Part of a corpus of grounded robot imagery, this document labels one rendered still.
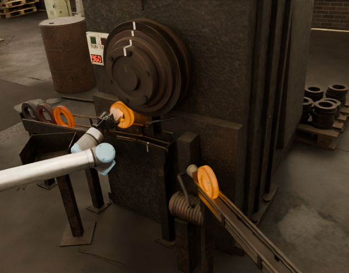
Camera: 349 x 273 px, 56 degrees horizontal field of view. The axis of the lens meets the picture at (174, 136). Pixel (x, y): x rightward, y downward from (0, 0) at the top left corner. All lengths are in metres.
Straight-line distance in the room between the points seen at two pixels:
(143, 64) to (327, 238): 1.58
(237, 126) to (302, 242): 0.98
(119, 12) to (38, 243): 1.54
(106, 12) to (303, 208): 1.80
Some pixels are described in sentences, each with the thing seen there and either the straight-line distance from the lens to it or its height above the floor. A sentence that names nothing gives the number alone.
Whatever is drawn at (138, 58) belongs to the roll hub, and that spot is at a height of 1.21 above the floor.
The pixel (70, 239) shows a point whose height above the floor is 0.01.
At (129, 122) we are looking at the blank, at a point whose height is 0.80.
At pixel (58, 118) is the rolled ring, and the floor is 0.67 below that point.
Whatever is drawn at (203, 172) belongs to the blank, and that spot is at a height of 0.76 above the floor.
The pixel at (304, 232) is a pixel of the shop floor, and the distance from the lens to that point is 2.35.
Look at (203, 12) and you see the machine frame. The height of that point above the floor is 1.38.
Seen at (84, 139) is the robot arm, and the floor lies 0.82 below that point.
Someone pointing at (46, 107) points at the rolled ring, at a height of 0.74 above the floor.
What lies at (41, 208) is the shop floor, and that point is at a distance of 2.69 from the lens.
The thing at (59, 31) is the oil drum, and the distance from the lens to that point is 4.39.
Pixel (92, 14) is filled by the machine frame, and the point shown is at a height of 1.33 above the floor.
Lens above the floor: 1.64
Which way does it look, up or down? 30 degrees down
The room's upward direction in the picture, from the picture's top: 4 degrees counter-clockwise
